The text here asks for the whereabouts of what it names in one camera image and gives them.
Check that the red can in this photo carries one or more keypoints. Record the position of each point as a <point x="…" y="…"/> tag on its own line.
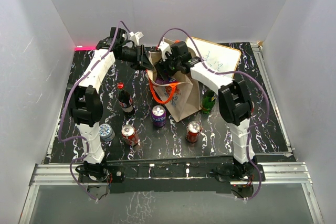
<point x="193" y="131"/>
<point x="130" y="135"/>

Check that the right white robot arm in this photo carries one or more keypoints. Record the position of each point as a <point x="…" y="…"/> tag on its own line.
<point x="235" y="107"/>

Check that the aluminium frame rail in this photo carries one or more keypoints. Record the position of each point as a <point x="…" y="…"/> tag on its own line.
<point x="176" y="192"/>

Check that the small whiteboard wooden frame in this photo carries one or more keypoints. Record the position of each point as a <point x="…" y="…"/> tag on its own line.
<point x="214" y="58"/>

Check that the green glass bottle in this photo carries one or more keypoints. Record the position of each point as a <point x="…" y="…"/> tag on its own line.
<point x="208" y="101"/>

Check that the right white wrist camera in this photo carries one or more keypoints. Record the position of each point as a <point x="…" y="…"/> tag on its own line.
<point x="165" y="49"/>

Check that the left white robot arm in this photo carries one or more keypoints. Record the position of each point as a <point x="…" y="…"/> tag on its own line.
<point x="83" y="102"/>

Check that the purple can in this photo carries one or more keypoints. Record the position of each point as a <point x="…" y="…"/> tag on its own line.
<point x="159" y="116"/>
<point x="160" y="81"/>

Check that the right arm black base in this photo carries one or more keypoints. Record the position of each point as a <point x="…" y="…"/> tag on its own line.
<point x="245" y="173"/>

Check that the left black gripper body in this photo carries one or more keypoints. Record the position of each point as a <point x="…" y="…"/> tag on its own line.
<point x="135" y="56"/>

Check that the red can front left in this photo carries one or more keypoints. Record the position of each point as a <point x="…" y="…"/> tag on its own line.
<point x="130" y="135"/>

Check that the cola glass bottle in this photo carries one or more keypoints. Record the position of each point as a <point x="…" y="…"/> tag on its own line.
<point x="125" y="100"/>

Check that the beige canvas tote bag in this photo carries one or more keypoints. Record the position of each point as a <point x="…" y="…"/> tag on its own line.
<point x="182" y="98"/>

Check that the pink tape strip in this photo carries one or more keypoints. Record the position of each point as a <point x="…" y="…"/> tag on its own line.
<point x="84" y="48"/>

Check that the blue white tin can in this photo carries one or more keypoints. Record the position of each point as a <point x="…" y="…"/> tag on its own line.
<point x="106" y="132"/>

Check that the red can front centre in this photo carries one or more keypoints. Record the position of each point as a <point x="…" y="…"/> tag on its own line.
<point x="193" y="131"/>

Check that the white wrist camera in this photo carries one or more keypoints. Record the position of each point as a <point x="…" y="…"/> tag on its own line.
<point x="135" y="37"/>
<point x="165" y="49"/>

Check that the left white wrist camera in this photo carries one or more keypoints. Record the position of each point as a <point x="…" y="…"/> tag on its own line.
<point x="135" y="37"/>

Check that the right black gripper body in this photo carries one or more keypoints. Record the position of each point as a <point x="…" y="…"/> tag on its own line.
<point x="171" y="65"/>

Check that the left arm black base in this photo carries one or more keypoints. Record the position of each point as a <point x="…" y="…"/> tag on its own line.
<point x="100" y="173"/>

